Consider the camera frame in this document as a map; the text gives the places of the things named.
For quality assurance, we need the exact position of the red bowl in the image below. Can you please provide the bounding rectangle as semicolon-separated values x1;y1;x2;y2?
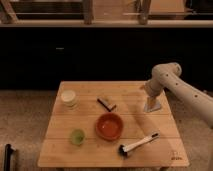
95;113;123;141

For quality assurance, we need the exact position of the black object at floor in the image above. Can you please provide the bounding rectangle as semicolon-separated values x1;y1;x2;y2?
3;144;14;171

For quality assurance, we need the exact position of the small green cup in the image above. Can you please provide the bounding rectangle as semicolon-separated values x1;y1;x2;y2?
70;129;85;145

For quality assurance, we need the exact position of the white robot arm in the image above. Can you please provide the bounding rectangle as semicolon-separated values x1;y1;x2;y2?
144;62;213;130

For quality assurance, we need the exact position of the grey towel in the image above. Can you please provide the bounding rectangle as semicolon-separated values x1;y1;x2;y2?
144;101;162;113

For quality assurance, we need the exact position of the wooden table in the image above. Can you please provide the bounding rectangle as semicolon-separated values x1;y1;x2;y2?
38;81;189;169

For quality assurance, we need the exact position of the white handled dish brush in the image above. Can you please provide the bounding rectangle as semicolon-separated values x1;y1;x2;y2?
118;133;159;156

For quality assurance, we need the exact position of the dark brown rectangular block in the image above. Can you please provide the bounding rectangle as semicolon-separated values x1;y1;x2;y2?
97;97;116;112

